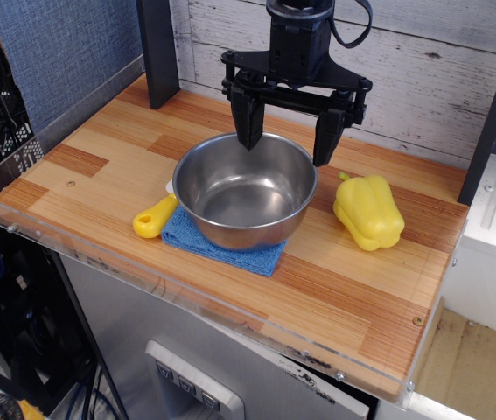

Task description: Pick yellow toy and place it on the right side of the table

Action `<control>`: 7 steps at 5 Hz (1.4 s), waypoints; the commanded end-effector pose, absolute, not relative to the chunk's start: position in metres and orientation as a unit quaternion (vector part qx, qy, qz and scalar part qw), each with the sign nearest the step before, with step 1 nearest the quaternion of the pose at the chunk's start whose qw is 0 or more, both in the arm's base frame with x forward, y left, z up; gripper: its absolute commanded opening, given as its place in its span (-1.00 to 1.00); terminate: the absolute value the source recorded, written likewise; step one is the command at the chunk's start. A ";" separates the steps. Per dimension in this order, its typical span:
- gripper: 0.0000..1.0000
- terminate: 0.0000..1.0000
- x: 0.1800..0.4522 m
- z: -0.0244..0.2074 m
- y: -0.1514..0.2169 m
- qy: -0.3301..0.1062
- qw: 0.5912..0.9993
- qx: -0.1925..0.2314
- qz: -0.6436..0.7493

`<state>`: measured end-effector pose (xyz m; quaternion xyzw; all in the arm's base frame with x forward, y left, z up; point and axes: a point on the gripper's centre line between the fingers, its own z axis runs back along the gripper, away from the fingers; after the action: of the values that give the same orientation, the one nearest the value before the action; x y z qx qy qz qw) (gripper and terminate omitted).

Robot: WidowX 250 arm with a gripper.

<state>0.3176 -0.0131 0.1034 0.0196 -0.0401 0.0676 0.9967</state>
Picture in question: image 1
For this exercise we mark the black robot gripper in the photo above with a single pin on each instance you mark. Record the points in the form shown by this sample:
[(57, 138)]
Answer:
[(297, 73)]

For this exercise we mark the yellow bell pepper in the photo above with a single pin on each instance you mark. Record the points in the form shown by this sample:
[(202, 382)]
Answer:
[(367, 209)]

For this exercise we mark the stainless steel bowl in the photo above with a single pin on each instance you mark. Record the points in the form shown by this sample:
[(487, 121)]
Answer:
[(242, 199)]

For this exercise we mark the clear acrylic table guard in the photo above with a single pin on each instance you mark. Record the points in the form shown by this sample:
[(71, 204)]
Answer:
[(329, 306)]

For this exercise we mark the blue folded cloth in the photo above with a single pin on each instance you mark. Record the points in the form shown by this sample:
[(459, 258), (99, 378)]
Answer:
[(180, 232)]

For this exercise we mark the silver cabinet with buttons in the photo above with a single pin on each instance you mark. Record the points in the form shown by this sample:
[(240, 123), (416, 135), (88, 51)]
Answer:
[(157, 354)]

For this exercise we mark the dark left frame post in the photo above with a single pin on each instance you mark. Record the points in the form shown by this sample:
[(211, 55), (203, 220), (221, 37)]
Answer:
[(159, 55)]

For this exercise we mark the yellow handled knife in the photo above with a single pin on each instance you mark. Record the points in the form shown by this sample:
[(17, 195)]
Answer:
[(150, 222)]

